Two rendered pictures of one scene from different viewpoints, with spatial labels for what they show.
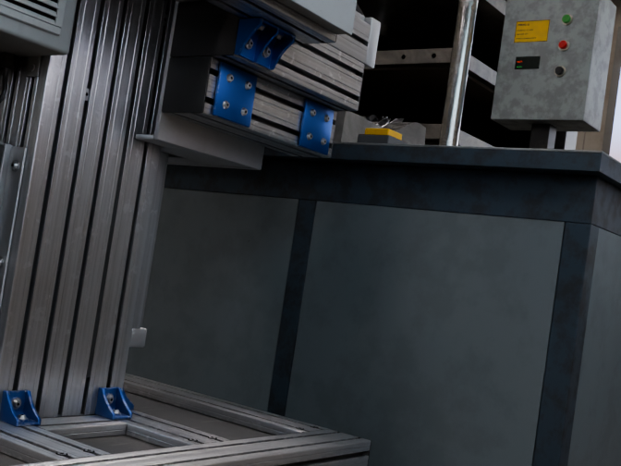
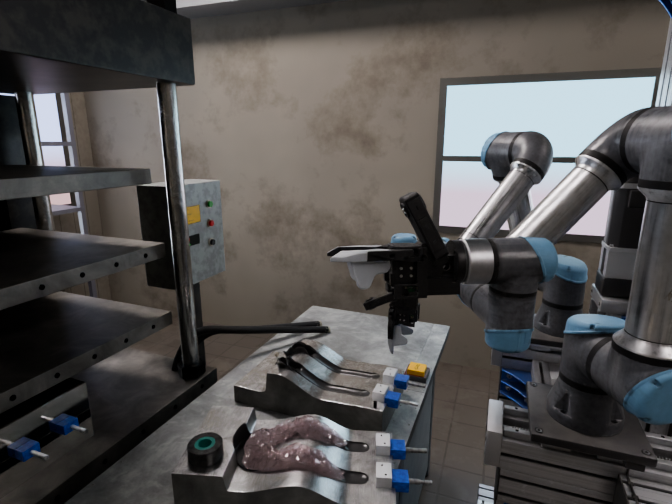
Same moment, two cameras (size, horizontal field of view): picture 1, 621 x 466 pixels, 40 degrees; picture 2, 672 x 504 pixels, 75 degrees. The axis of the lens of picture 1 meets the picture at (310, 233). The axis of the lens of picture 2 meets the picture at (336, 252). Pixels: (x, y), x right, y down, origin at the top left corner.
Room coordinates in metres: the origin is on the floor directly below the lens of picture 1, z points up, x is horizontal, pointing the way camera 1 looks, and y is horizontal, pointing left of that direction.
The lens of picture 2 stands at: (2.52, 1.18, 1.62)
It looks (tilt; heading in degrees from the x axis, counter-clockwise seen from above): 14 degrees down; 255
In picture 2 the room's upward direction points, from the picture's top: straight up
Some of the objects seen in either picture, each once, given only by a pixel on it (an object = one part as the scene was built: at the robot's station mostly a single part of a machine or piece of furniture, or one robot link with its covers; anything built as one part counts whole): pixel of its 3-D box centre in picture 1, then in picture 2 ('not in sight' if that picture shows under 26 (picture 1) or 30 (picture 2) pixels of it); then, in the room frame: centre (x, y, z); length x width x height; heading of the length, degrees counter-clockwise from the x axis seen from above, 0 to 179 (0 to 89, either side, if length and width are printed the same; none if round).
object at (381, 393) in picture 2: not in sight; (396, 400); (2.06, 0.13, 0.89); 0.13 x 0.05 x 0.05; 143
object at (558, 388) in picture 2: not in sight; (586, 394); (1.77, 0.50, 1.09); 0.15 x 0.15 x 0.10
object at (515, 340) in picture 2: not in sight; (505, 313); (2.05, 0.57, 1.33); 0.11 x 0.08 x 0.11; 80
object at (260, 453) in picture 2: not in sight; (294, 443); (2.38, 0.25, 0.90); 0.26 x 0.18 x 0.08; 160
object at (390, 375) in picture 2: not in sight; (404, 382); (1.99, 0.04, 0.89); 0.13 x 0.05 x 0.05; 143
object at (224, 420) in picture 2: not in sight; (293, 459); (2.38, 0.25, 0.86); 0.50 x 0.26 x 0.11; 160
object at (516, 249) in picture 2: not in sight; (516, 262); (2.05, 0.58, 1.43); 0.11 x 0.08 x 0.09; 170
